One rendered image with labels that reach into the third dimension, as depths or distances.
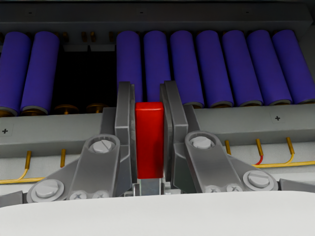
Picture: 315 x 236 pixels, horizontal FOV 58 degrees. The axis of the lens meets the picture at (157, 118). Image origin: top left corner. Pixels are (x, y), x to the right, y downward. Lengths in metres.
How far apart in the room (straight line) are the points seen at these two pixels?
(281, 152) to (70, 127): 0.14
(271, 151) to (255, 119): 0.03
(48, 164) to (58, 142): 0.03
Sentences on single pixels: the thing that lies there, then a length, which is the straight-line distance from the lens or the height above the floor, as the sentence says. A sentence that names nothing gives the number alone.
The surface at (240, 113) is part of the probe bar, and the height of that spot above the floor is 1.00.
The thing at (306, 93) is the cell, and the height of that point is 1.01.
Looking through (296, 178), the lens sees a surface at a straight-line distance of 0.20.
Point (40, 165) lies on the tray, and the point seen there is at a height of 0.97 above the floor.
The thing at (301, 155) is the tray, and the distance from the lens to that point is 0.22.
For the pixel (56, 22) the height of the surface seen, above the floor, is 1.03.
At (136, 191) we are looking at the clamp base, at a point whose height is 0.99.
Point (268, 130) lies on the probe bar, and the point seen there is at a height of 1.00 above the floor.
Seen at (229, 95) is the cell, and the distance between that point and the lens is 0.20.
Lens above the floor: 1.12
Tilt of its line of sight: 42 degrees down
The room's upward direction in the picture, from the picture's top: 2 degrees clockwise
